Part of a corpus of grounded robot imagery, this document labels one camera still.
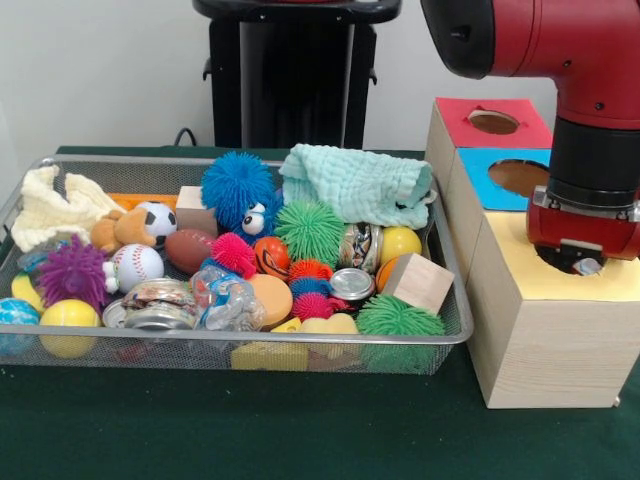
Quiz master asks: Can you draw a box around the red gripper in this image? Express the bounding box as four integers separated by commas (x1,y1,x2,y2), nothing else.
525,185,640,262

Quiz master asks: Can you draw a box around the mint green waffle cloth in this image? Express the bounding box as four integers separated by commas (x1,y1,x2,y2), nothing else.
278,142,435,230

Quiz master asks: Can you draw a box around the green spiky rubber ball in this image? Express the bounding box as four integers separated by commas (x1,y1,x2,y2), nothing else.
355,294,447,374
274,201,347,269

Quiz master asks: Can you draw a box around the wooden box with three holes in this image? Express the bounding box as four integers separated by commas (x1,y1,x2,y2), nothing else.
423,97,640,410

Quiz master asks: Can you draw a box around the shallow metal mesh bin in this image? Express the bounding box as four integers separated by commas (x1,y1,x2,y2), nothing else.
0,154,474,376

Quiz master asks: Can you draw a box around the plain wooden cube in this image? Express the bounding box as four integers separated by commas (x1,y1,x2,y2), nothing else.
384,253,456,317

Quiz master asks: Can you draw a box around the dark green table cloth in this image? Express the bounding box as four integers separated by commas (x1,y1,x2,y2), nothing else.
0,144,640,480

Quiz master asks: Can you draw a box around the blue spiky toy with eyes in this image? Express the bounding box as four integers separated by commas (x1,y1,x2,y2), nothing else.
201,150,286,239

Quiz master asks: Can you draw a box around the white baseball with red stitching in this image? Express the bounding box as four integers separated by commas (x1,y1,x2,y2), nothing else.
110,243,165,294

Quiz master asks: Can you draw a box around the purple spiky rubber ball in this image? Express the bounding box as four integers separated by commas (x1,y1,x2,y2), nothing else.
35,234,111,309

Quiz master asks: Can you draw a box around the yellow foam ball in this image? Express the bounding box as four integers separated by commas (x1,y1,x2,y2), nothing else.
39,298,101,360

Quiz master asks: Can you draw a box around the cream waffle cloth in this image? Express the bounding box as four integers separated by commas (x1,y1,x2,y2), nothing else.
10,164,126,254

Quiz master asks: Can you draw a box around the light blue patterned ball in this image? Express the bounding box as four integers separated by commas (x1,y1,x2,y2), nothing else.
0,297,42,356

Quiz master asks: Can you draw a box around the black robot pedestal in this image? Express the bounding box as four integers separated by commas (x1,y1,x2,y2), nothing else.
192,0,404,151

